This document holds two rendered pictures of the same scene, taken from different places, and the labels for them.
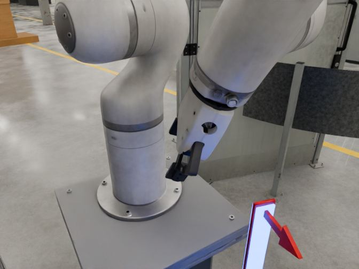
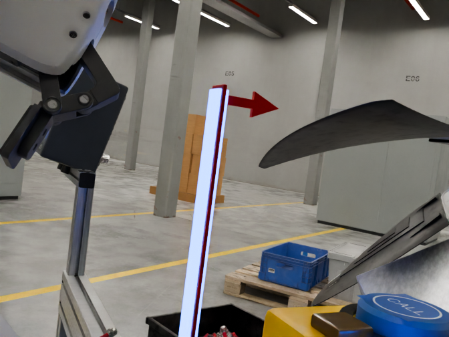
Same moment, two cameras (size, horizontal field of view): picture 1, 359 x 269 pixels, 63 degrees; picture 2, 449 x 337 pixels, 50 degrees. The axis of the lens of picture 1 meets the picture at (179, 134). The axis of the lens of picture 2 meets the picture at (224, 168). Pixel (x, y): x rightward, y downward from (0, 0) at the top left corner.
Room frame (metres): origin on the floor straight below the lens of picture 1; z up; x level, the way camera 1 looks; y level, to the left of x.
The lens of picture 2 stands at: (0.29, 0.34, 1.14)
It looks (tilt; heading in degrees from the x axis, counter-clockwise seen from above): 3 degrees down; 261
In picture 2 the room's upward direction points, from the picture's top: 7 degrees clockwise
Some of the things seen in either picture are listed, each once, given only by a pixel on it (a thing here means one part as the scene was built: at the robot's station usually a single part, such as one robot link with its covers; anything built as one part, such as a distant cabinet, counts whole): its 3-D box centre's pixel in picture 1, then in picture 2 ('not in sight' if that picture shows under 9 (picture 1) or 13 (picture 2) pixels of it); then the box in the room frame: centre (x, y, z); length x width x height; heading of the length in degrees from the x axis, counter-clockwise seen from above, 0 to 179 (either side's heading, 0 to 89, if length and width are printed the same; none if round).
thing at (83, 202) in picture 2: not in sight; (80, 222); (0.39, -0.59, 0.96); 0.03 x 0.03 x 0.20; 17
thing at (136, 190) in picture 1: (137, 157); not in sight; (0.52, 0.09, 1.06); 0.19 x 0.19 x 0.18
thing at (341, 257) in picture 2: not in sight; (361, 273); (-1.40, -3.01, 0.31); 0.60 x 0.42 x 0.33; 54
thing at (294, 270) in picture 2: not in sight; (296, 264); (-0.99, -3.31, 0.25); 0.60 x 0.41 x 0.22; 54
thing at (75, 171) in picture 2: not in sight; (77, 173); (0.42, -0.69, 1.04); 0.24 x 0.03 x 0.03; 107
